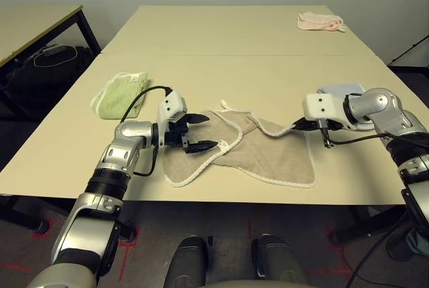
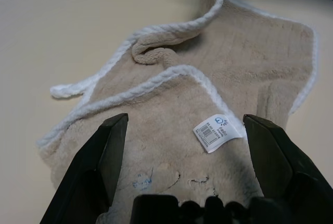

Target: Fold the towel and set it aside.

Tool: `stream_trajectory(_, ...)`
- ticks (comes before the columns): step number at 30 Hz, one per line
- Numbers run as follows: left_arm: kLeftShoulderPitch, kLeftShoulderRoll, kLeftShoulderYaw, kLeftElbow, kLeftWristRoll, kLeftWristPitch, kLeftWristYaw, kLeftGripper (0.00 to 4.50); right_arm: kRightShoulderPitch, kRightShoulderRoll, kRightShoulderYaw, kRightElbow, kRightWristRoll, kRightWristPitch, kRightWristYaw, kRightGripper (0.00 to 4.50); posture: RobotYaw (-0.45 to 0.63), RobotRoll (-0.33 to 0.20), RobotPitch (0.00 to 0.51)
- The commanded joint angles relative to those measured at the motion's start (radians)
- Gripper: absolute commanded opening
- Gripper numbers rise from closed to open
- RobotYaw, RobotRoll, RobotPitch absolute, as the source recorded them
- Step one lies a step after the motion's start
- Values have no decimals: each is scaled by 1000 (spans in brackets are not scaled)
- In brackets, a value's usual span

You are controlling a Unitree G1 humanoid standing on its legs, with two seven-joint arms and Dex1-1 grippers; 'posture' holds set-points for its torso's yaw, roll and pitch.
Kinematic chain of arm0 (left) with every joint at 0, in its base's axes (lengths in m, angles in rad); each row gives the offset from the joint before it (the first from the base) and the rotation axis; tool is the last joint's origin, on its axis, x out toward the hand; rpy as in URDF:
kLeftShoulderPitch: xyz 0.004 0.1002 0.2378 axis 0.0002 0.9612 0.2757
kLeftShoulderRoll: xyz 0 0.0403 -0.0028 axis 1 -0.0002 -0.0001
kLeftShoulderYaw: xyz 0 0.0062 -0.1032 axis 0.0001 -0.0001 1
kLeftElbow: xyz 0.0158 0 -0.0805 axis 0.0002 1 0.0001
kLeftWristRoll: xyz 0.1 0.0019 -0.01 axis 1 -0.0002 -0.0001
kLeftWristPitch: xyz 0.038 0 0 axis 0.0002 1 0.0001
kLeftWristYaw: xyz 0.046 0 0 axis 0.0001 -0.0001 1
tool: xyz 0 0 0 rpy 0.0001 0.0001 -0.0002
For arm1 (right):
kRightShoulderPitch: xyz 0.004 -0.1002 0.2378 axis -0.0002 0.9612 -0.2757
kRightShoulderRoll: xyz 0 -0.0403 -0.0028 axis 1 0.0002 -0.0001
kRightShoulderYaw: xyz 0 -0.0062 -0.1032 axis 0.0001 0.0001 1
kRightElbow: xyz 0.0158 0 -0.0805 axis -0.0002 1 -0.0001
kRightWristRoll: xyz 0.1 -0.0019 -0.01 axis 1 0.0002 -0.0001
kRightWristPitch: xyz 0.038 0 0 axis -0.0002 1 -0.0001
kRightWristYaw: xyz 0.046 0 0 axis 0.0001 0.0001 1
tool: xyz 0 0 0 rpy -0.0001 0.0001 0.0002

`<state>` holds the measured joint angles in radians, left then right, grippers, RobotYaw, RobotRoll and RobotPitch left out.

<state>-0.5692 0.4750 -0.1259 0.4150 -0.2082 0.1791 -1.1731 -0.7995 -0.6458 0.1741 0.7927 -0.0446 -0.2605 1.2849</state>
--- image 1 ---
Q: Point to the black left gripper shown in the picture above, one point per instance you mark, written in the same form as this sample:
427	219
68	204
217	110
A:
174	135

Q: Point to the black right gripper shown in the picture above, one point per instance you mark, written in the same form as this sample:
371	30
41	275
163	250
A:
335	124

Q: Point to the beige towel with white trim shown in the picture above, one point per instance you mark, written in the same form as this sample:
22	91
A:
275	154

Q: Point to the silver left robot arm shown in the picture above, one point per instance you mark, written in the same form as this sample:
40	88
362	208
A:
97	221

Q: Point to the light blue folded towel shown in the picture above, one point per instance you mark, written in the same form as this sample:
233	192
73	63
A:
338	87

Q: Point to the green folded towel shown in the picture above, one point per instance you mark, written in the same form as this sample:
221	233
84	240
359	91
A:
117	97

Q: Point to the pink folded towel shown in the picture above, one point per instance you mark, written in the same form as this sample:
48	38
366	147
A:
315	21

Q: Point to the black tripod stand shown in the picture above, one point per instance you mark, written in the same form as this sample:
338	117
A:
414	45

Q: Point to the grey right robot leg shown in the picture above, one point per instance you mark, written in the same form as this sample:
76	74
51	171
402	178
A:
278	261

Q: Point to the black bag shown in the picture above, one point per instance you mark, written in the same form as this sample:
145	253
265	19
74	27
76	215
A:
33	80

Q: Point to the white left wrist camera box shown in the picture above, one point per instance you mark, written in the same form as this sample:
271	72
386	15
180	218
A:
171	105

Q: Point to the side table with black frame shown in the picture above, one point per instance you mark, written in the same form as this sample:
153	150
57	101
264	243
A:
27	23

